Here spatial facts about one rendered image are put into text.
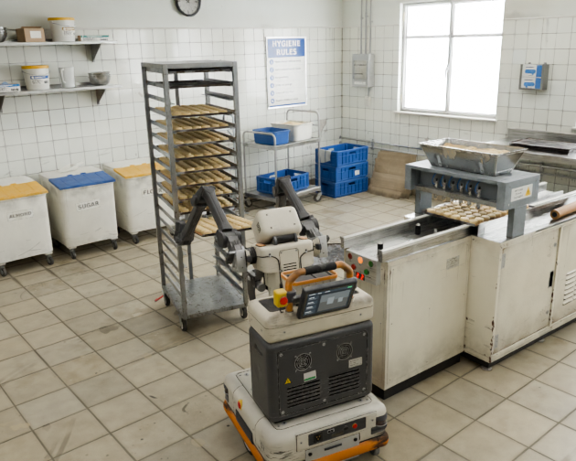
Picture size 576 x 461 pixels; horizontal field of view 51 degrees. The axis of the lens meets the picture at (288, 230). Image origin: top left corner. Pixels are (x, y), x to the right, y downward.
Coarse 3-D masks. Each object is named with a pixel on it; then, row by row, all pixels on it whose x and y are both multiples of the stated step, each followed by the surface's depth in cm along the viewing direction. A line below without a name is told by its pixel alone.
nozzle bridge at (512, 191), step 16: (416, 176) 377; (432, 176) 371; (448, 176) 361; (464, 176) 341; (480, 176) 338; (512, 176) 336; (528, 176) 335; (416, 192) 387; (432, 192) 367; (448, 192) 358; (464, 192) 354; (496, 192) 336; (512, 192) 326; (528, 192) 336; (416, 208) 390; (496, 208) 328; (512, 208) 330; (512, 224) 335
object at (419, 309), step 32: (416, 256) 319; (448, 256) 336; (384, 288) 312; (416, 288) 325; (448, 288) 343; (384, 320) 318; (416, 320) 332; (448, 320) 351; (384, 352) 323; (416, 352) 339; (448, 352) 358; (384, 384) 328
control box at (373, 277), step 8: (352, 256) 323; (360, 256) 318; (368, 256) 315; (360, 264) 319; (376, 264) 309; (360, 272) 320; (368, 272) 315; (376, 272) 311; (368, 280) 316; (376, 280) 312
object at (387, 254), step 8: (544, 200) 391; (552, 200) 393; (464, 224) 345; (440, 232) 331; (448, 232) 333; (456, 232) 338; (464, 232) 342; (472, 232) 347; (416, 240) 320; (424, 240) 322; (432, 240) 326; (440, 240) 330; (448, 240) 335; (392, 248) 309; (400, 248) 311; (408, 248) 315; (416, 248) 319; (424, 248) 324; (384, 256) 305; (392, 256) 309; (400, 256) 313
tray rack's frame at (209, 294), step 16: (144, 64) 405; (160, 64) 365; (176, 64) 364; (192, 64) 368; (208, 64) 373; (224, 64) 377; (144, 80) 418; (144, 96) 421; (176, 96) 432; (208, 96) 440; (160, 224) 450; (160, 240) 454; (160, 256) 457; (160, 272) 463; (192, 272) 474; (192, 288) 457; (208, 288) 456; (224, 288) 456; (176, 304) 430; (192, 304) 430; (208, 304) 429; (224, 304) 428; (240, 304) 428
